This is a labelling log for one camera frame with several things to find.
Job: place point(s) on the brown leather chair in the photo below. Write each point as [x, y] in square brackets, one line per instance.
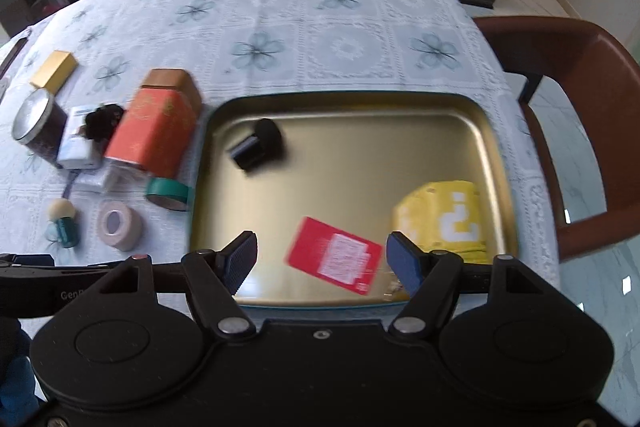
[600, 82]

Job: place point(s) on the floral lace tablecloth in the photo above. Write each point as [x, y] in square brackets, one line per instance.
[325, 17]

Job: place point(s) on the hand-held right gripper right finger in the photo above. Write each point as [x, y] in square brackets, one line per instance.
[402, 259]

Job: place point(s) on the beige bandage roll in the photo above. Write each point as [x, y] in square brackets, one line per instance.
[125, 227]

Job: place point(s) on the gold metal tray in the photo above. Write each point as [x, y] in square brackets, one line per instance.
[350, 157]

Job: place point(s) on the white tissue pack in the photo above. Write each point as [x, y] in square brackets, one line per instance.
[75, 147]

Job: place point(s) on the yellow question mark pouch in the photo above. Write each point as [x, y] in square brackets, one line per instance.
[425, 207]

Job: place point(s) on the red card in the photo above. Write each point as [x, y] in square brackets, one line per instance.
[312, 247]

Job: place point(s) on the dark flat device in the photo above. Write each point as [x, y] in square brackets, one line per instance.
[12, 54]

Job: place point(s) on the green tape roll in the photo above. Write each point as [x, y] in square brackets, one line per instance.
[167, 189]

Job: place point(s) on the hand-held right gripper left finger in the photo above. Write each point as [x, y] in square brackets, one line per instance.
[240, 259]

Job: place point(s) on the gold box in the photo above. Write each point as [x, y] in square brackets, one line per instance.
[52, 69]

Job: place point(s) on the orange tea tin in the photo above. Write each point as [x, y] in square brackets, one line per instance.
[150, 132]

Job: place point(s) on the clear plastic packet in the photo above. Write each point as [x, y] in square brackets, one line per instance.
[100, 179]

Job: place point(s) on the dark round tin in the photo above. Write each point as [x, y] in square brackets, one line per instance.
[42, 127]

